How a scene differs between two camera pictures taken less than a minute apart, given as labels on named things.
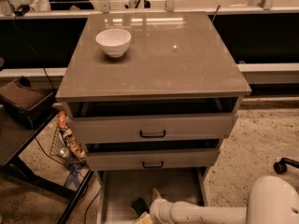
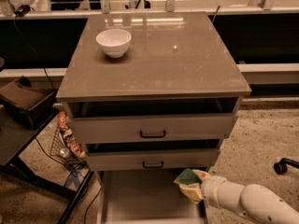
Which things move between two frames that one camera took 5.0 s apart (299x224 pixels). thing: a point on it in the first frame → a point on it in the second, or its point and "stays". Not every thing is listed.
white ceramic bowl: x=114 y=42 stays
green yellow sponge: x=138 y=207 → x=187 y=177
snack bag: x=68 y=134 stays
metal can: x=64 y=152 stays
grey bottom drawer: x=116 y=189 stays
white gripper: x=159 y=208 → x=211 y=189
